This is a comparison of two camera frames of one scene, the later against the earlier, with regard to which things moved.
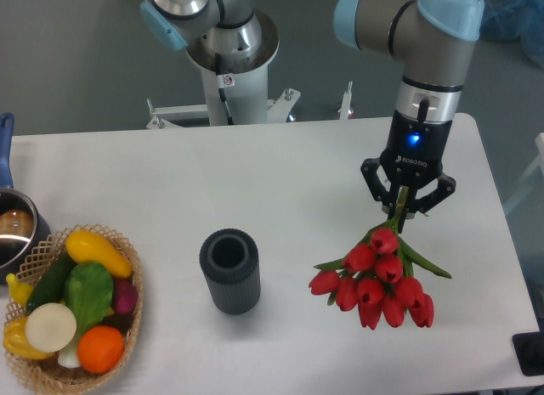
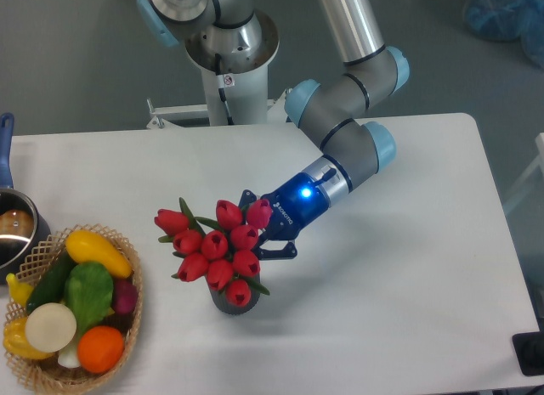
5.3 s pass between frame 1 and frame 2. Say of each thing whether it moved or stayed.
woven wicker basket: stayed
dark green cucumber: stayed
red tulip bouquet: moved
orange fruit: stayed
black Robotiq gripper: moved
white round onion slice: stayed
